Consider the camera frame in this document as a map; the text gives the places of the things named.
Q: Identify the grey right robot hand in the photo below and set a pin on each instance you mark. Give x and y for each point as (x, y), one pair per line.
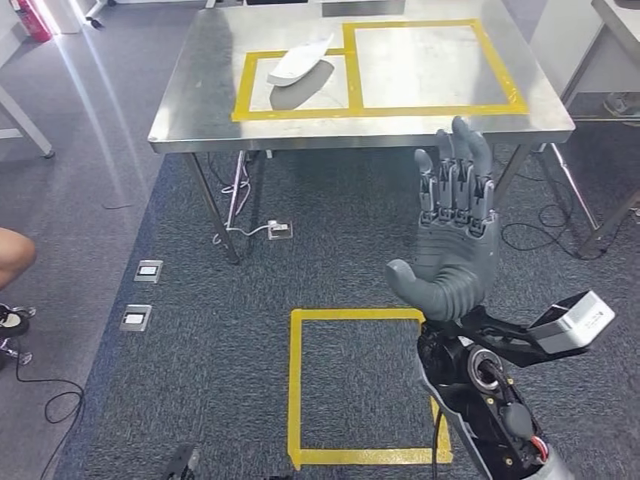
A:
(455, 265)

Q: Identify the white plastic body part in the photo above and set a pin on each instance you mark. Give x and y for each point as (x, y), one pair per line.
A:
(297, 63)

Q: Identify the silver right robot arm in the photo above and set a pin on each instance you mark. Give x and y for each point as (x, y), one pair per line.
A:
(490, 411)

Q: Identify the yellow tape on workbench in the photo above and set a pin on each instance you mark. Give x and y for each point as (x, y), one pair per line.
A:
(352, 79)

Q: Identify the stainless steel workbench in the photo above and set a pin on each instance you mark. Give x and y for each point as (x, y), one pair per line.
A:
(200, 86)

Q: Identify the metal floor socket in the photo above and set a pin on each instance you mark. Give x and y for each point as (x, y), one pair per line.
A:
(135, 318)
(280, 230)
(149, 272)

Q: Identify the steel table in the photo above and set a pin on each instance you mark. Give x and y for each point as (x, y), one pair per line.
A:
(560, 53)

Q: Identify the white wheeled stand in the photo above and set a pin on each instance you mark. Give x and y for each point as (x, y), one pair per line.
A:
(100, 10)

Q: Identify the person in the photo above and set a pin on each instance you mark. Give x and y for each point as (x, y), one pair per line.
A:
(15, 255)

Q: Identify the chrome stool base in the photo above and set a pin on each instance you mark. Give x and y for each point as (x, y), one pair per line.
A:
(20, 358)

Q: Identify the grey table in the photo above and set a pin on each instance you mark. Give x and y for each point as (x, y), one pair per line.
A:
(25, 119)

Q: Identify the red fire extinguisher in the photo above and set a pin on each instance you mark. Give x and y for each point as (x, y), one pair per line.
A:
(35, 20)

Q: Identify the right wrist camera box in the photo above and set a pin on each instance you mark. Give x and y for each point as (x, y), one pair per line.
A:
(575, 324)

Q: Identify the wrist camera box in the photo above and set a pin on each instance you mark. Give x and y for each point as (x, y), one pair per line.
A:
(575, 324)
(183, 460)

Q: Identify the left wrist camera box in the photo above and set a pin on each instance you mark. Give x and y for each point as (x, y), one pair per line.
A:
(183, 460)

